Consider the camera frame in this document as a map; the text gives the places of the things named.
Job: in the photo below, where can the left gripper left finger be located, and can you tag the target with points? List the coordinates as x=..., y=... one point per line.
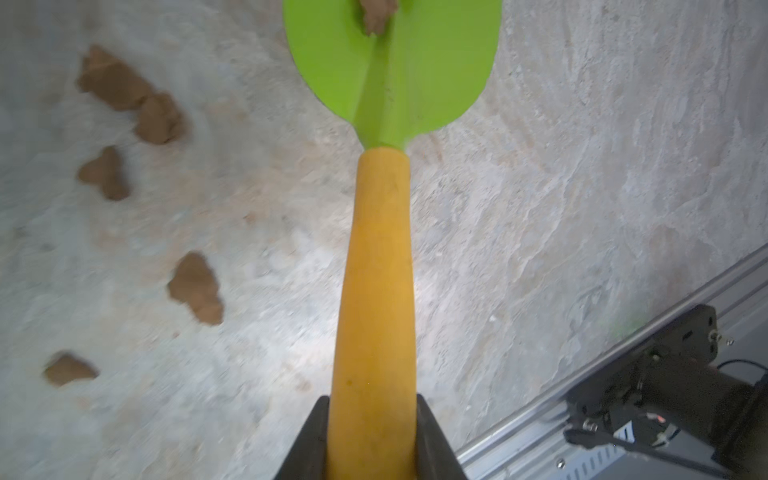
x=306, y=459

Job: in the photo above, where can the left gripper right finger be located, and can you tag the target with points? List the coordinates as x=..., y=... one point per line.
x=435, y=459

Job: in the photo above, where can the green leaf trowel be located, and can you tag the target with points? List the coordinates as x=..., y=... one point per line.
x=393, y=70

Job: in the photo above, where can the brown soil clump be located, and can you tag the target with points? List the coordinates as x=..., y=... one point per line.
x=194, y=284

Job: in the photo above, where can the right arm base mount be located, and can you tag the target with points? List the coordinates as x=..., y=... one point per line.
x=671, y=381

